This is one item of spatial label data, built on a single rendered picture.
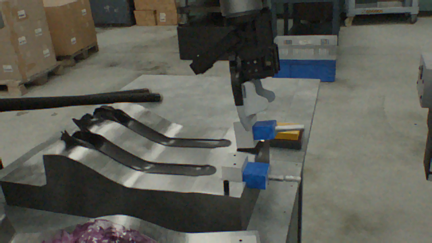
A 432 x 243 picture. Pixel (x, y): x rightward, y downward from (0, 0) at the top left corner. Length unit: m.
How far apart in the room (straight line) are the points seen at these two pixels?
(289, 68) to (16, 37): 2.70
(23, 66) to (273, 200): 3.95
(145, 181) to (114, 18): 7.12
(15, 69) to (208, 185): 3.98
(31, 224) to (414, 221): 1.75
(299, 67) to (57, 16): 2.94
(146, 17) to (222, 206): 7.02
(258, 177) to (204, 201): 0.10
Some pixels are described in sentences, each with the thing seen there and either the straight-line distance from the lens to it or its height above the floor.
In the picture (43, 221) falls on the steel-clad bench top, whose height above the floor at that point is 0.80.
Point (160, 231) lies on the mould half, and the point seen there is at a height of 0.87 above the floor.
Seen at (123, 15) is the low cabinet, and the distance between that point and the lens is 7.69.
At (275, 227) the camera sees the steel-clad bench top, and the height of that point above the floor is 0.80.
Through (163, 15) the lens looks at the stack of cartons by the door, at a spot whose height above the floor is 0.17.
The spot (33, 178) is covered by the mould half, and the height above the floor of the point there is 0.86.
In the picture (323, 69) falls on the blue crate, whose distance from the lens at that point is 3.94.
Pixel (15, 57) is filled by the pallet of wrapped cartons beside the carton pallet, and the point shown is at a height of 0.37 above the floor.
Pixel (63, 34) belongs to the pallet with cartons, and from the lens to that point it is 5.28.
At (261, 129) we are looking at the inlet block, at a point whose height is 0.93.
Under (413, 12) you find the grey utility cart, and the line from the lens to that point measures 6.63.
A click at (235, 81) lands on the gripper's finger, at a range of 0.73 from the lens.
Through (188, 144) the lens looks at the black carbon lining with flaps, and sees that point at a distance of 0.85.
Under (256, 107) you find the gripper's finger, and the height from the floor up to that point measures 0.98.
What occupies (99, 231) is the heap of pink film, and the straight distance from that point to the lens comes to 0.58.
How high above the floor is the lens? 1.26
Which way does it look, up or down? 23 degrees down
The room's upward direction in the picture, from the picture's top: 5 degrees counter-clockwise
